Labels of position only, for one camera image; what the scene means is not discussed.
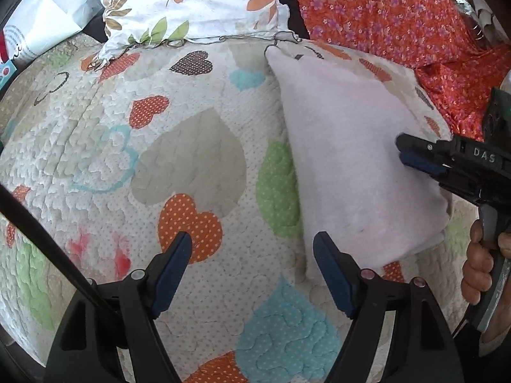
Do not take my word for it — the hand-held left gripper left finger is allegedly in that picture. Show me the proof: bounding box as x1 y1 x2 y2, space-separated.
46 231 193 383

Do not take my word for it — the person's right hand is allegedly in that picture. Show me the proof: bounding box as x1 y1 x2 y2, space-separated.
462 219 511 308

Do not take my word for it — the white floral pillow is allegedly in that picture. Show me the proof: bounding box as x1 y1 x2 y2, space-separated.
86 0 290 72

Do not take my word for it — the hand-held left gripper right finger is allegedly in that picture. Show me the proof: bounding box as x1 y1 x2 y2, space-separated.
313 231 466 383

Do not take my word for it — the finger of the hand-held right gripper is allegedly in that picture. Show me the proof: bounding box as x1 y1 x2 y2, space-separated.
439 169 480 204
397 133 456 176

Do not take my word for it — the light blue printed box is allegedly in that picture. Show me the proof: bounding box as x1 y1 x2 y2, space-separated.
0 60 19 92

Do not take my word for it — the white plastic bag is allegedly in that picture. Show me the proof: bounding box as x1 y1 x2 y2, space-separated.
0 0 104 66

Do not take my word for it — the heart print quilt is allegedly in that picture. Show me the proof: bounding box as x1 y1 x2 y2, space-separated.
0 32 480 383

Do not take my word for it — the pale pink cloth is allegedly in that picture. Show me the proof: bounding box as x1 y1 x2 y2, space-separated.
264 44 451 284

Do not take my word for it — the black cable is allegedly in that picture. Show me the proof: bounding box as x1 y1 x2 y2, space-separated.
0 187 120 320

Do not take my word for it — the orange floral cloth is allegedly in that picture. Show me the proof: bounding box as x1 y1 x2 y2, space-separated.
281 0 511 142

